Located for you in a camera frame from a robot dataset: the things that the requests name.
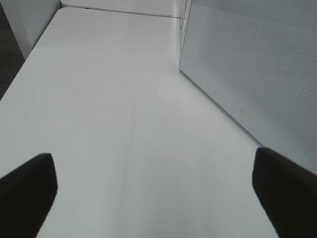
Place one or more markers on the white microwave oven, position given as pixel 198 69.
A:
pixel 184 19

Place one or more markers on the white microwave door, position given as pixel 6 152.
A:
pixel 258 60

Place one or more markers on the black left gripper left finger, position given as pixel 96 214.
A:
pixel 26 196

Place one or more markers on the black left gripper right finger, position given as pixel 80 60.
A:
pixel 287 192

